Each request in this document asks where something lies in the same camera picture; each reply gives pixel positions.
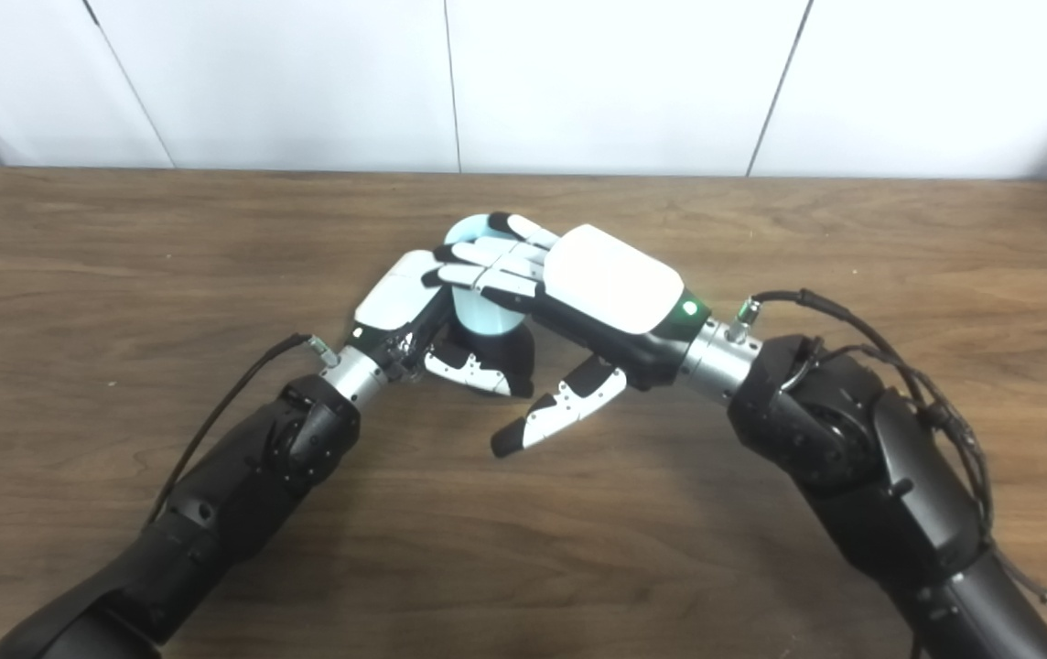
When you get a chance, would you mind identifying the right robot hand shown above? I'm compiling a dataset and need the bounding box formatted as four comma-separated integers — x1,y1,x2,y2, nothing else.
421,211,712,459

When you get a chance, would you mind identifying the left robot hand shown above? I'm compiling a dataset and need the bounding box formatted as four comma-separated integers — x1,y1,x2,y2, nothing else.
345,249,515,399

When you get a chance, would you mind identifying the light-blue hose piece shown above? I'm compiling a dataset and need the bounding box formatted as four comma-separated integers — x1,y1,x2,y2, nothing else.
443,213,529,338

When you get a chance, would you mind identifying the black funnel-shaped nozzle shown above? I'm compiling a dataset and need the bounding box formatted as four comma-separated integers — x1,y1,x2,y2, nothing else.
432,320,538,399

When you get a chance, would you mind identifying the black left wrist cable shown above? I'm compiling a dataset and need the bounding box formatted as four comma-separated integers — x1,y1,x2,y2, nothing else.
146,333,341,527

